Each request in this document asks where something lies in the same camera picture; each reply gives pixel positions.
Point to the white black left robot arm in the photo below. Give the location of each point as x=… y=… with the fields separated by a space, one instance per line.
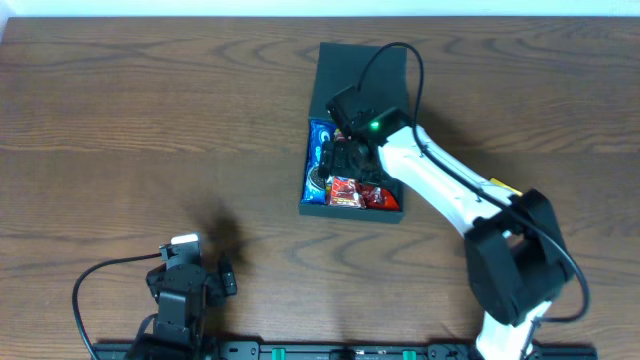
x=184 y=291

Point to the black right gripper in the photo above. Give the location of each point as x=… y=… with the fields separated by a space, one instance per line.
x=339 y=161

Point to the red Hacks candy bag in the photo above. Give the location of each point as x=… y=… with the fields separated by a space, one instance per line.
x=377 y=198

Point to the blue Oreo cookie pack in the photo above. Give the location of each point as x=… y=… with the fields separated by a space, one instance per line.
x=314 y=189

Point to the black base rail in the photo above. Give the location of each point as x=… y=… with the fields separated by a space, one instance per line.
x=248 y=350

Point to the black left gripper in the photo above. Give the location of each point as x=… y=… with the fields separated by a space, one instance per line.
x=220 y=279

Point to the dark green box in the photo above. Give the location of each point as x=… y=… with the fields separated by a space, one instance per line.
x=339 y=66

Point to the red Hello Panda box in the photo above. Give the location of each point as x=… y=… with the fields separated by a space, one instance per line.
x=344 y=193

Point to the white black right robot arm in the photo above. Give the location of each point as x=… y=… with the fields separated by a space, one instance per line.
x=515 y=255

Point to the yellow peanut butter wafer pack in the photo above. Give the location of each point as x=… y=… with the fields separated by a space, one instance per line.
x=503 y=185

